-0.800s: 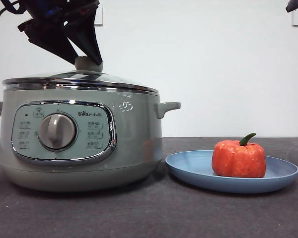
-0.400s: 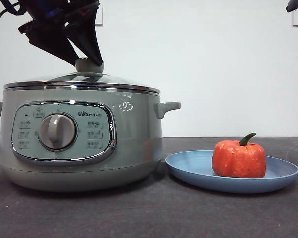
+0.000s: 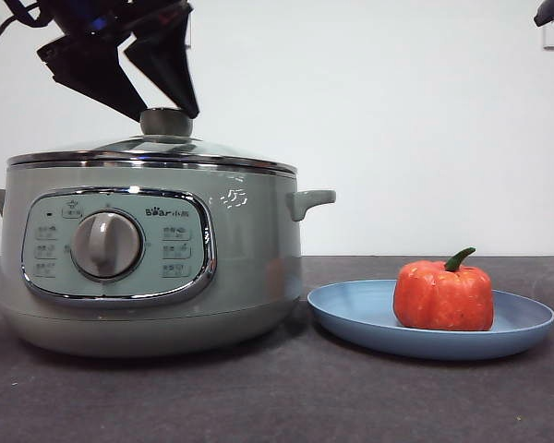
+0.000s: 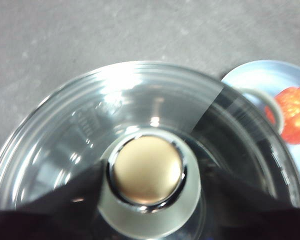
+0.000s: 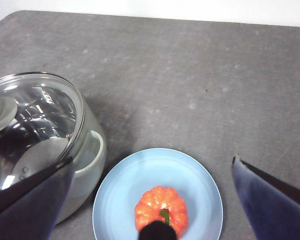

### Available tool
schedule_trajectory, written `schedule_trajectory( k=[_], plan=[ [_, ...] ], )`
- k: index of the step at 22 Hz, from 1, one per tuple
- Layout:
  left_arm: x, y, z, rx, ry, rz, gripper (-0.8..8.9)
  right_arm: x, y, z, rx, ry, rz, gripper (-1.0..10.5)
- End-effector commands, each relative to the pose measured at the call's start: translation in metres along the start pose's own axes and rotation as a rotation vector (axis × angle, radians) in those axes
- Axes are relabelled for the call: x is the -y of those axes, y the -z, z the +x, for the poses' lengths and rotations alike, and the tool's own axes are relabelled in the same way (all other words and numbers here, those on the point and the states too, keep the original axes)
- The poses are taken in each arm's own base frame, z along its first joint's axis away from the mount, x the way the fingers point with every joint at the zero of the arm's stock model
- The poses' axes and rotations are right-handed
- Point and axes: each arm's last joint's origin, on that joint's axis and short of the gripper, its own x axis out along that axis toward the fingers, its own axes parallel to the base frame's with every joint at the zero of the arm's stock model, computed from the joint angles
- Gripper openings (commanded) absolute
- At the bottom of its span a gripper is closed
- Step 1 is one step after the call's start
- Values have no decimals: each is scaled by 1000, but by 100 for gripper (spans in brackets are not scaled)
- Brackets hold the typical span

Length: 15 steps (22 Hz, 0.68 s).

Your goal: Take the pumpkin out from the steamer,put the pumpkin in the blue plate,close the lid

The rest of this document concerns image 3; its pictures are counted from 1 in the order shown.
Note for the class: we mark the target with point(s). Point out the pale green electric steamer pot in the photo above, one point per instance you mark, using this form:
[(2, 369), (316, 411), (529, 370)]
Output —
[(240, 249)]

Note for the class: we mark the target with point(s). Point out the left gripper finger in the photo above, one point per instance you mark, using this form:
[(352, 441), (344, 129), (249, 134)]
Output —
[(87, 74), (166, 60)]

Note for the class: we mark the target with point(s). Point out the orange pumpkin with green stem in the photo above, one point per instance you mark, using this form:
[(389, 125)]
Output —
[(443, 300)]

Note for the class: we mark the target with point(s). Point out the blue plate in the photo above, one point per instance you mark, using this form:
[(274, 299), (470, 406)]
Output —
[(351, 314)]

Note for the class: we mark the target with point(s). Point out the glass lid with green knob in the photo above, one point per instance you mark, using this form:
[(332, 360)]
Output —
[(164, 122)]

